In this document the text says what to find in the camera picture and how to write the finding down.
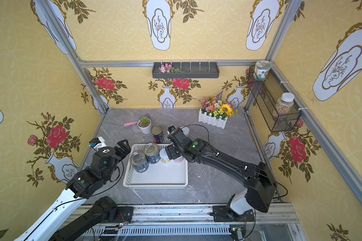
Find white plastic basket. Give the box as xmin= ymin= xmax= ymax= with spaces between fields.
xmin=123 ymin=161 xmax=188 ymax=189

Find pink small can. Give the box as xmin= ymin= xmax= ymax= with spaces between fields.
xmin=173 ymin=156 xmax=185 ymax=163
xmin=181 ymin=127 xmax=190 ymax=137

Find small pink shelf flowers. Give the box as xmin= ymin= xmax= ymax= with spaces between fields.
xmin=158 ymin=63 xmax=182 ymax=73

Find pink small can front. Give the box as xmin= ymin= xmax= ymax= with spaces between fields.
xmin=173 ymin=156 xmax=185 ymax=163

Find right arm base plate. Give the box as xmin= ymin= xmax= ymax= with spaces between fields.
xmin=209 ymin=205 xmax=255 ymax=222

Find clear jar white lid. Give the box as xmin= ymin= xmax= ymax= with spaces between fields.
xmin=273 ymin=92 xmax=295 ymax=118

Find grey wall shelf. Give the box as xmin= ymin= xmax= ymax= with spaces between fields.
xmin=152 ymin=61 xmax=220 ymax=79

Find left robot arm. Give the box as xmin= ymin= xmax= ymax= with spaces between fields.
xmin=17 ymin=137 xmax=131 ymax=241

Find potted succulent white pot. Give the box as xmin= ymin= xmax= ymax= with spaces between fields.
xmin=137 ymin=116 xmax=152 ymax=135

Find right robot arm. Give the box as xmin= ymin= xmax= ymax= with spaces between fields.
xmin=165 ymin=126 xmax=277 ymax=215

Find jar with patterned label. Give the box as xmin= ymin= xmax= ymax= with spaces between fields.
xmin=254 ymin=60 xmax=272 ymax=81

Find black wire wall basket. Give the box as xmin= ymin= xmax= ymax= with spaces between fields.
xmin=251 ymin=70 xmax=301 ymax=132

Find pink purple toy shovel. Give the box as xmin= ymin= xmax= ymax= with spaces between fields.
xmin=124 ymin=113 xmax=150 ymax=127

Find yellow small can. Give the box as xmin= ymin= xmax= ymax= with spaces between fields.
xmin=159 ymin=148 xmax=171 ymax=163

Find blue tin can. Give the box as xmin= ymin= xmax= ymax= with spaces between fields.
xmin=144 ymin=143 xmax=160 ymax=164
xmin=130 ymin=151 xmax=149 ymax=173

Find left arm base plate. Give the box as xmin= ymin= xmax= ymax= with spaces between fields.
xmin=108 ymin=206 xmax=134 ymax=223

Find dark tomato tin can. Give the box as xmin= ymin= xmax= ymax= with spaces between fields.
xmin=151 ymin=126 xmax=164 ymax=144

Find flower box white fence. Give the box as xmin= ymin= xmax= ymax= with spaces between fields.
xmin=198 ymin=97 xmax=235 ymax=129

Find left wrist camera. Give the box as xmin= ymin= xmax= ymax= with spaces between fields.
xmin=89 ymin=137 xmax=107 ymax=152

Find pink small can back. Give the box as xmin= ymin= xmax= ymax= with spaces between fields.
xmin=181 ymin=127 xmax=190 ymax=137

